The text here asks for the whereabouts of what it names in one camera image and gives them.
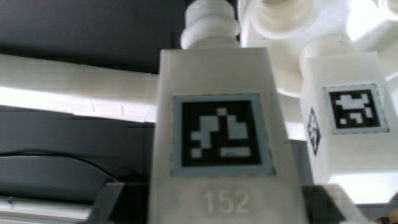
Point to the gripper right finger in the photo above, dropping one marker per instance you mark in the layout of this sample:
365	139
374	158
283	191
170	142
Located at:
330	206

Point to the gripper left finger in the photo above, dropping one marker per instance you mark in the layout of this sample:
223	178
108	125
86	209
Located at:
120	205

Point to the white stool leg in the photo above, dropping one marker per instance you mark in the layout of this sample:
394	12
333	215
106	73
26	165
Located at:
225	180
351	119

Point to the white round stool seat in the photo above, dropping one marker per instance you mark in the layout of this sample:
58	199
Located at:
287	23

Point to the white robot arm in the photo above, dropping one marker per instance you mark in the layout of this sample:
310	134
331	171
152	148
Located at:
61	177

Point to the white front barrier wall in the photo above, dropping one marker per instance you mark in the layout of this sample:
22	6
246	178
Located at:
77	89

